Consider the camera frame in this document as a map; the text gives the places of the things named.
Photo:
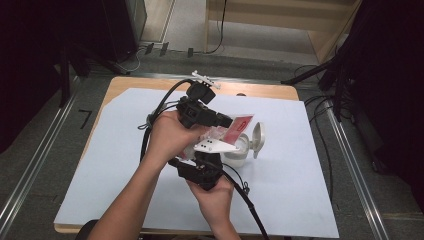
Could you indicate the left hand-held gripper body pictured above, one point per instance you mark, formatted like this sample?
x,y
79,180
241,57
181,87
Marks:
x,y
195,111

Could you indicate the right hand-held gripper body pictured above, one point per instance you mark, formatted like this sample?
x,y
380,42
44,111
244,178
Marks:
x,y
203,170

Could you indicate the red and white plastic packet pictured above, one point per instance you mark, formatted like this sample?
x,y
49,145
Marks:
x,y
238,126

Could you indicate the clear jar with grey lid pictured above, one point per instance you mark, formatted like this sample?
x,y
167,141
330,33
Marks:
x,y
238,156

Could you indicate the person's right hand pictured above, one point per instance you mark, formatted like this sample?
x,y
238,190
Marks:
x,y
216,203

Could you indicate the person's left hand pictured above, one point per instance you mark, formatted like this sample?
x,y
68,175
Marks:
x,y
166,136

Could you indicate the wooden table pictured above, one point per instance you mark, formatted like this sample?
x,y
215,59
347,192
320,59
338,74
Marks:
x,y
140,85

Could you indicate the wooden shelf unit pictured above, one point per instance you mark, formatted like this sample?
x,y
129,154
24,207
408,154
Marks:
x,y
266,20

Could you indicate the dark cabinet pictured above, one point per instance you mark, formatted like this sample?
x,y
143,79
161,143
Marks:
x,y
126,26

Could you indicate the black tripod stand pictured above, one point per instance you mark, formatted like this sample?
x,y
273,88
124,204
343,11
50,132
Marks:
x,y
333,66
66,73

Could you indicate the person's dark shirt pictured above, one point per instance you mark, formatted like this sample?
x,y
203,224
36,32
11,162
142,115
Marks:
x,y
85,231

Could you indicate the metal floor rail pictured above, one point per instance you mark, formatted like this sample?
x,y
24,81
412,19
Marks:
x,y
356,173
36,160

